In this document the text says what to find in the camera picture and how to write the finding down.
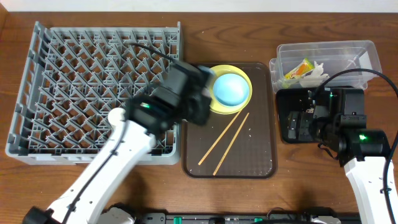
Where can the yellow plate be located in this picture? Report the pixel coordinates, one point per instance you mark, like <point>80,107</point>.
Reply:
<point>220,70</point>

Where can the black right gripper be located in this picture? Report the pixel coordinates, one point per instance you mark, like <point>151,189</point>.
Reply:
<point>300,125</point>

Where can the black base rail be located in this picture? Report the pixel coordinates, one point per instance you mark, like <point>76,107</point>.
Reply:
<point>275,215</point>

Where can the wooden chopstick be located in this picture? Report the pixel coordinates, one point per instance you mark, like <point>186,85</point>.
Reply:
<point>230,144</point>
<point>218,138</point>

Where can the clear plastic waste bin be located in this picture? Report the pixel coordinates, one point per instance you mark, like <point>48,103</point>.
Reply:
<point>336,56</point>

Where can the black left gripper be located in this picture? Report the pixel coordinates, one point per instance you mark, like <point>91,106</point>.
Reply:
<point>203,97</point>

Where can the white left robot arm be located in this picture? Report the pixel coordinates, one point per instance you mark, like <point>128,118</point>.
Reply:
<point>145,118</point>

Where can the crumpled white tissue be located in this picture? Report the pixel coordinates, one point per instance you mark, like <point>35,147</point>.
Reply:
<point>315,78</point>

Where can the dark brown serving tray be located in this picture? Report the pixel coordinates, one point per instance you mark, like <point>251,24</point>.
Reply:
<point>254,152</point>

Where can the black waste tray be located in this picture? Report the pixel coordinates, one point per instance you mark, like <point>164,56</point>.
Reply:
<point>304,100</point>

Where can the yellow orange snack wrapper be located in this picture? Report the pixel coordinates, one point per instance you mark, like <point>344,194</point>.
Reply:
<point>301,69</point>

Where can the grey plastic dishwasher rack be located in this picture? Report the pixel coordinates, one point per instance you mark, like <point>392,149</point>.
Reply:
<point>73,77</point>

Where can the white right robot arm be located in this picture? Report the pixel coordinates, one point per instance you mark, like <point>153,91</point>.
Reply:
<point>365,154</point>

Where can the light blue cup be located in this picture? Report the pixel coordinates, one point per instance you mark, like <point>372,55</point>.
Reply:
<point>231,89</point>

